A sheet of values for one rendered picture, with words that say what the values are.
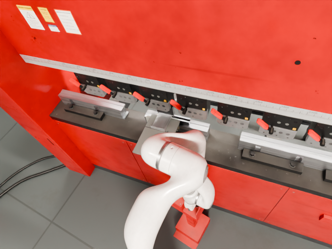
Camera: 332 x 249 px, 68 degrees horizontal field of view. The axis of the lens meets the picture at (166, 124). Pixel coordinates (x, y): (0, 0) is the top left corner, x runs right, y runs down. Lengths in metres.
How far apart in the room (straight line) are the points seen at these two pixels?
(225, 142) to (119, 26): 0.85
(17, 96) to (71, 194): 1.18
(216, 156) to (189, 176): 0.71
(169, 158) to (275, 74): 0.48
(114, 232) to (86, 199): 0.42
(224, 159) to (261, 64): 0.64
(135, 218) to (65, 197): 1.87
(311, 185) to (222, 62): 0.80
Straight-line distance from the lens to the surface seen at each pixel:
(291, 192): 1.51
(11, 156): 3.15
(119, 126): 1.61
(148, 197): 0.73
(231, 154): 1.43
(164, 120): 1.40
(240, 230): 2.20
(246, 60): 0.93
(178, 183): 0.72
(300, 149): 1.41
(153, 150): 0.76
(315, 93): 1.02
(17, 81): 1.69
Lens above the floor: 2.14
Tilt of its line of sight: 55 degrees down
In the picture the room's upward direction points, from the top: 14 degrees counter-clockwise
